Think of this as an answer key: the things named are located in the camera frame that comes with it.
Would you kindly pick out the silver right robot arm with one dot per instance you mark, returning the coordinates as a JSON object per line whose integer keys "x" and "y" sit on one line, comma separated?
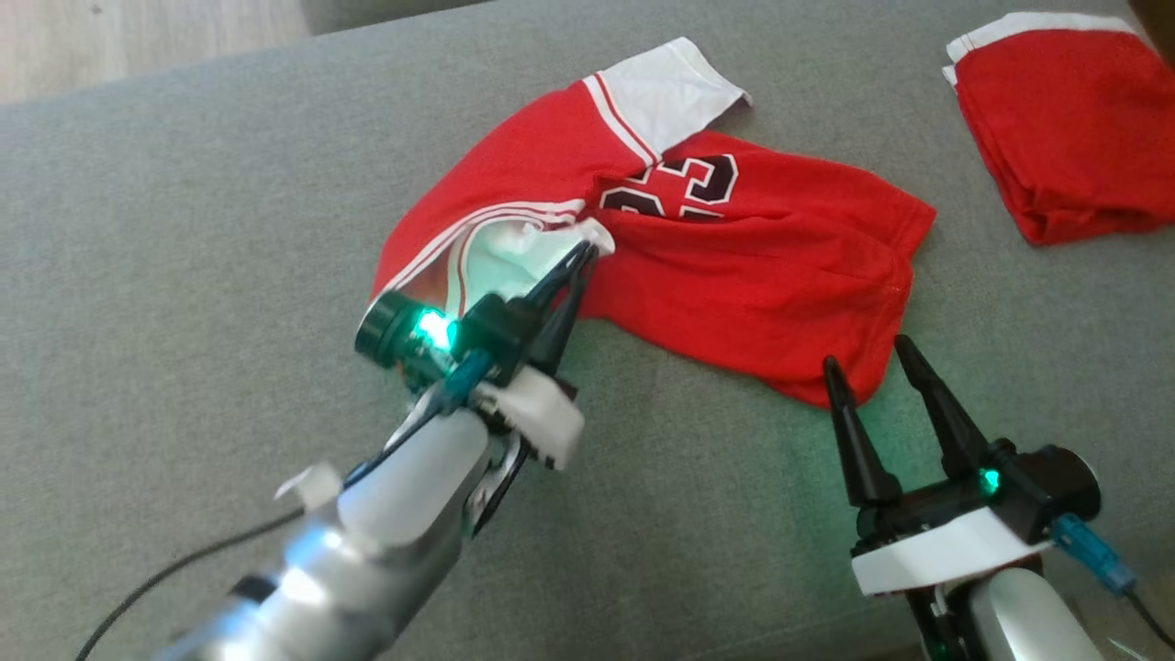
{"x": 1019, "y": 624}

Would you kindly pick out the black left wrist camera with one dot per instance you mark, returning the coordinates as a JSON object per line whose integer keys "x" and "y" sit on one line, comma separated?
{"x": 390, "y": 330}

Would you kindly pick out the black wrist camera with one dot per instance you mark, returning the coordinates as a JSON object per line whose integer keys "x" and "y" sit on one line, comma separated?
{"x": 1056, "y": 487}
{"x": 390, "y": 330}

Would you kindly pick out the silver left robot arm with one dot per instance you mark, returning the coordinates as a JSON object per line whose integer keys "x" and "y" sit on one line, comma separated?
{"x": 404, "y": 487}

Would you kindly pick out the red bulls 23 shorts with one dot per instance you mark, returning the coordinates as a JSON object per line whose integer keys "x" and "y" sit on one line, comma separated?
{"x": 1074, "y": 138}

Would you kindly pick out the red and white basketball jersey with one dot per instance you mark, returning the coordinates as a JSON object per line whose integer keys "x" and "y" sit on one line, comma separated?
{"x": 734, "y": 257}

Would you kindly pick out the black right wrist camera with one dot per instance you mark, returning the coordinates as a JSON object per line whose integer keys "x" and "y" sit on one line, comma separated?
{"x": 1056, "y": 487}

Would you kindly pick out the yellow sofa backrest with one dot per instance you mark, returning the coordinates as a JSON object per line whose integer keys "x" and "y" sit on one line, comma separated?
{"x": 1161, "y": 18}

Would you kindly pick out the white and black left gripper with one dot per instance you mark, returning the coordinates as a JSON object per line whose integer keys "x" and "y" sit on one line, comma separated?
{"x": 537, "y": 413}

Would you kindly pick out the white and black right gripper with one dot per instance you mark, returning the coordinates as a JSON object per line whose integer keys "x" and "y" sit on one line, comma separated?
{"x": 936, "y": 551}

